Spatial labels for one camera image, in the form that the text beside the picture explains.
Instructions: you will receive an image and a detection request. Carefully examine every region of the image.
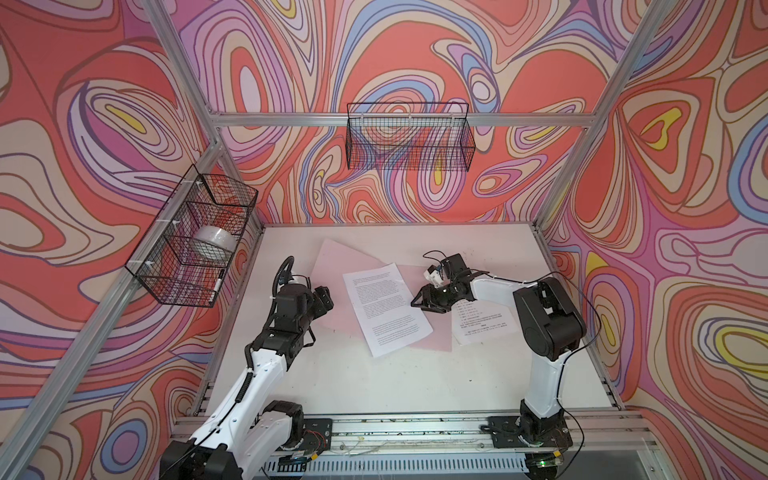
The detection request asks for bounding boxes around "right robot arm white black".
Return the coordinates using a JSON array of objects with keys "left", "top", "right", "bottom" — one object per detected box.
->
[{"left": 411, "top": 254, "right": 587, "bottom": 449}]

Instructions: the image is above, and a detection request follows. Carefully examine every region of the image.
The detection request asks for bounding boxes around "aluminium frame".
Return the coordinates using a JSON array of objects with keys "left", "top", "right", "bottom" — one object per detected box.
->
[{"left": 1, "top": 1, "right": 656, "bottom": 479}]

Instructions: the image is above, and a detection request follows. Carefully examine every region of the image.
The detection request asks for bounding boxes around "black wire basket left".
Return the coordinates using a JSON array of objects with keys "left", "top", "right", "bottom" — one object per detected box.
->
[{"left": 125, "top": 166, "right": 258, "bottom": 308}]

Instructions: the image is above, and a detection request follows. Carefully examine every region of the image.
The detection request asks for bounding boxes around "printed english text sheet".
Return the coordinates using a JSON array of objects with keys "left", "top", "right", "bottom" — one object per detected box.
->
[{"left": 343, "top": 263, "right": 433, "bottom": 358}]

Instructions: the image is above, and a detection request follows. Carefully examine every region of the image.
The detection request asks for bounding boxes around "white tape roll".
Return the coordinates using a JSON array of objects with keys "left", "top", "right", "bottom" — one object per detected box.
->
[{"left": 191, "top": 225, "right": 238, "bottom": 263}]

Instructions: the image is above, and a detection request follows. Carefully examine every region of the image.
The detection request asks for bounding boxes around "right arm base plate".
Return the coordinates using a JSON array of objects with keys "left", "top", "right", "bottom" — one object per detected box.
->
[{"left": 480, "top": 415, "right": 573, "bottom": 450}]

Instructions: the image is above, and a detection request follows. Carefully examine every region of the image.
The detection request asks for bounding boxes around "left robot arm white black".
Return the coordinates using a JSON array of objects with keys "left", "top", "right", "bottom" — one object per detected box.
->
[{"left": 159, "top": 281, "right": 334, "bottom": 479}]

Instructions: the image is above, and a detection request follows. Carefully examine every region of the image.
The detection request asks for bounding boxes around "black wire basket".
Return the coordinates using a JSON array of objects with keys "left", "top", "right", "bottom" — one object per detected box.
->
[
  {"left": 345, "top": 101, "right": 476, "bottom": 172},
  {"left": 125, "top": 166, "right": 258, "bottom": 308}
]

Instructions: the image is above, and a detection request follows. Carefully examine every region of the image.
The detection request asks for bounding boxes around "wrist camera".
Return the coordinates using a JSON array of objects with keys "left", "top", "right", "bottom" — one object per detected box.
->
[
  {"left": 291, "top": 274, "right": 312, "bottom": 288},
  {"left": 424, "top": 265, "right": 445, "bottom": 288}
]

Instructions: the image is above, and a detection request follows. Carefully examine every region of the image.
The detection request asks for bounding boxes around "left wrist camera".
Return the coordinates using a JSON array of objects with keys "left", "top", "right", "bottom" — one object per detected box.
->
[{"left": 291, "top": 274, "right": 312, "bottom": 288}]

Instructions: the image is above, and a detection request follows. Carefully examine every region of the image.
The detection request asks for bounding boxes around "black wire basket back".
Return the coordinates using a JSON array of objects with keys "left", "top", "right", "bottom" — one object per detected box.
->
[{"left": 345, "top": 101, "right": 476, "bottom": 172}]

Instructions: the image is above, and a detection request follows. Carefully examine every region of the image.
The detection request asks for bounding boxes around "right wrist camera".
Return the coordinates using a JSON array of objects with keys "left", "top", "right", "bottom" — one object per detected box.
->
[{"left": 424, "top": 265, "right": 445, "bottom": 288}]

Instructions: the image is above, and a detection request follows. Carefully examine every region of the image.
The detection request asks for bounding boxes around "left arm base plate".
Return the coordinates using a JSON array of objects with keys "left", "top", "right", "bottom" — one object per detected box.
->
[{"left": 279, "top": 418, "right": 333, "bottom": 456}]

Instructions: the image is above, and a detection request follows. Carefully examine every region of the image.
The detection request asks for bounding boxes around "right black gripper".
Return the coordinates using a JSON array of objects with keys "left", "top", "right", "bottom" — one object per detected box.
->
[{"left": 410, "top": 281, "right": 462, "bottom": 313}]

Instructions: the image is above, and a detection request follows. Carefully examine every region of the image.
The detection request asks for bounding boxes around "printed list sheet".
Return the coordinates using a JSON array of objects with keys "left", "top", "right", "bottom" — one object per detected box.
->
[{"left": 451, "top": 300, "right": 521, "bottom": 346}]

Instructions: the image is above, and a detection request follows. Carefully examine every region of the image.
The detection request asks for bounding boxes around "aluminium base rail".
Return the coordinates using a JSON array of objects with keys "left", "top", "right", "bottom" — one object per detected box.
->
[{"left": 255, "top": 410, "right": 666, "bottom": 479}]

